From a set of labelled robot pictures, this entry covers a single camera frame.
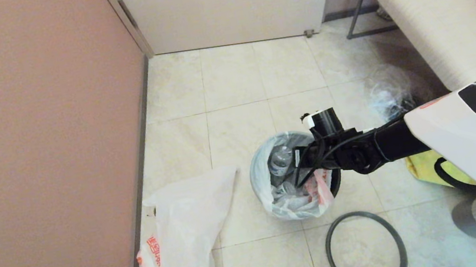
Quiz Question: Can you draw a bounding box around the white red-print trash bag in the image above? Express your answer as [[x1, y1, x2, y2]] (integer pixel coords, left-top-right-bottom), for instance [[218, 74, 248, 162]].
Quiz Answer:
[[246, 127, 338, 225]]

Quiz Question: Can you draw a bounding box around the grey trash can ring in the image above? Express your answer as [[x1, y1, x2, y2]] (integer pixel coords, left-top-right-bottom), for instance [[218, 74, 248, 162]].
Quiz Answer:
[[322, 205, 410, 267]]

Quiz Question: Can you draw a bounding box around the white plastic bag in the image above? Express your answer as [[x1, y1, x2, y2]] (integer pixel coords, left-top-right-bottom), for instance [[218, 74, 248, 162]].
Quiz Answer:
[[126, 164, 252, 267]]

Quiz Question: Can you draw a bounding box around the clear bag with black items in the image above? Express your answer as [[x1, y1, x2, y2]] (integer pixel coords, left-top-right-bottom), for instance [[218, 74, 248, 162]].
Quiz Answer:
[[362, 59, 427, 125]]

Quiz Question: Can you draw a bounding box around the yellow fabric tote bag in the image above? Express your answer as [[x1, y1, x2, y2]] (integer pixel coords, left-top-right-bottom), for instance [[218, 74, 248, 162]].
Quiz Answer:
[[405, 144, 476, 196]]

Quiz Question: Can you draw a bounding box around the crushed clear plastic bottle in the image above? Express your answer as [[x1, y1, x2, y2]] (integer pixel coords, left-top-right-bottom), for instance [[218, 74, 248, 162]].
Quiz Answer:
[[268, 145, 295, 177]]

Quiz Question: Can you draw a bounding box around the white door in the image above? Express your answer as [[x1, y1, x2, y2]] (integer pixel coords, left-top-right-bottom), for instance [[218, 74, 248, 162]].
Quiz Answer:
[[114, 0, 345, 61]]

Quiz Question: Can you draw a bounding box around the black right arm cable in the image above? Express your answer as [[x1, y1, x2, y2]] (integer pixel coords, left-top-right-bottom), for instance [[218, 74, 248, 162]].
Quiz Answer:
[[290, 130, 384, 187]]

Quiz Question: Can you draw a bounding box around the black cylindrical right wrist camera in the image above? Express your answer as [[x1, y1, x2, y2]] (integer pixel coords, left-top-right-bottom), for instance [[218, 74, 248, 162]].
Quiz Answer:
[[300, 107, 345, 141]]

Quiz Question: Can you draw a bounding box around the grey door frame strip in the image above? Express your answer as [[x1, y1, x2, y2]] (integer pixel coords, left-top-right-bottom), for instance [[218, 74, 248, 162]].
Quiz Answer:
[[102, 0, 155, 63]]

